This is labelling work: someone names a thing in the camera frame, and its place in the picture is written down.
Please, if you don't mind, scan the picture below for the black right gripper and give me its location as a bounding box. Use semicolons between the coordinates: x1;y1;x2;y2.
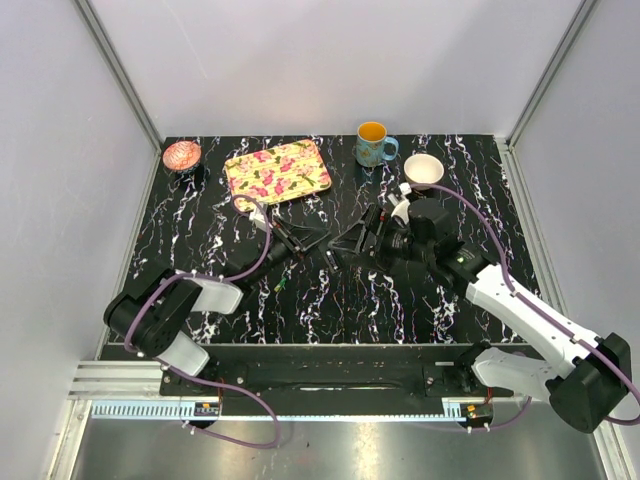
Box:
330;203;434;275

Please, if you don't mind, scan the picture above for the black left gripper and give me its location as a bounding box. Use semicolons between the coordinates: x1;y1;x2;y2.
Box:
249;218;331;286

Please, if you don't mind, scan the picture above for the blue mug yellow inside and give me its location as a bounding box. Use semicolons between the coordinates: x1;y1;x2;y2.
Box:
355;121;399;168

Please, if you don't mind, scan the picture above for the green yellow AAA battery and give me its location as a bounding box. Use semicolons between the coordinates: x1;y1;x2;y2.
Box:
274;278;286;292

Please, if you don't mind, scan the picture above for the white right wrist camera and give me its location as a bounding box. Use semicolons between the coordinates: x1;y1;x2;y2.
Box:
387;182;412;225

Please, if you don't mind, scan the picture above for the black remote control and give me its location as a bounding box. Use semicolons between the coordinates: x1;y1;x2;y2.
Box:
325;250;340;273

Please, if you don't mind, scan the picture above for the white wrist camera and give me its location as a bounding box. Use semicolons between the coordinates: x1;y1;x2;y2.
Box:
249;204;271;232
387;182;412;225

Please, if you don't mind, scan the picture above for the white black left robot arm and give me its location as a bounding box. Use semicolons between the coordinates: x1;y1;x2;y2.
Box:
103;218;329;396

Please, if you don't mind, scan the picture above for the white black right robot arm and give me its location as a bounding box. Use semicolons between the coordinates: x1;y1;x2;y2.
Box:
329;198;632;433

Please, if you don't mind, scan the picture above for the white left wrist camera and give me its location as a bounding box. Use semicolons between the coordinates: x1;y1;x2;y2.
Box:
249;204;271;232

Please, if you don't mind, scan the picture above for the cream white bowl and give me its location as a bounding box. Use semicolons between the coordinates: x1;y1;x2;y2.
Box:
403;153;444;191

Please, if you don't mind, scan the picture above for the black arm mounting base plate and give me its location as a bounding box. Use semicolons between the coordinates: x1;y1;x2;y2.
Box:
203;345;511;407

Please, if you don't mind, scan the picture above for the slotted aluminium cable duct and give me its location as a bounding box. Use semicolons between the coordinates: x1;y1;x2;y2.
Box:
90;397;481;423

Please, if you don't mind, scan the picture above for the red patterned bowl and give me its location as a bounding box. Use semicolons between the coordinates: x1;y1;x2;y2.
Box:
162;140;202;173

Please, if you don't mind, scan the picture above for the floral rectangular tray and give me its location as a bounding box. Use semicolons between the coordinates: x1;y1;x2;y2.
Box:
224;139;332;205

